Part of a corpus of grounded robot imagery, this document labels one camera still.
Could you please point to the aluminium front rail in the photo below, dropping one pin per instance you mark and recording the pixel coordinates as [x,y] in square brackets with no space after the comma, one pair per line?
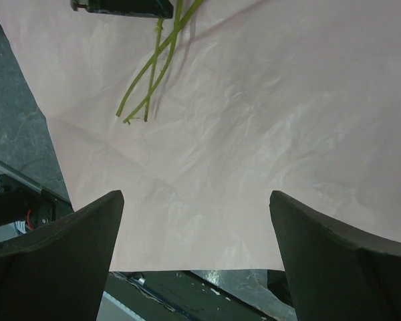
[30,183]

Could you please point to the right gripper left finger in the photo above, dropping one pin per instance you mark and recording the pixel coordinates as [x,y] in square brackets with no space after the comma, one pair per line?
[59,271]

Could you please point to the purple flower bouquet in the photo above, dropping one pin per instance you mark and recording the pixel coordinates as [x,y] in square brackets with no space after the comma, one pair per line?
[302,97]

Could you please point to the orange dried flower spray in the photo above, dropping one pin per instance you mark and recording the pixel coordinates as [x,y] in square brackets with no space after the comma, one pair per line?
[173,39]

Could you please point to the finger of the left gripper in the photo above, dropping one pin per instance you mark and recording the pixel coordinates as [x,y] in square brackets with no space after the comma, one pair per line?
[132,8]

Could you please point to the cream rosebud spray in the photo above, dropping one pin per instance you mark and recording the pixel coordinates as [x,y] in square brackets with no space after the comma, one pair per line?
[180,21]

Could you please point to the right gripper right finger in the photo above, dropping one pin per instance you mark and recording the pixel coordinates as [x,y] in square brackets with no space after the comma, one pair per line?
[335,271]

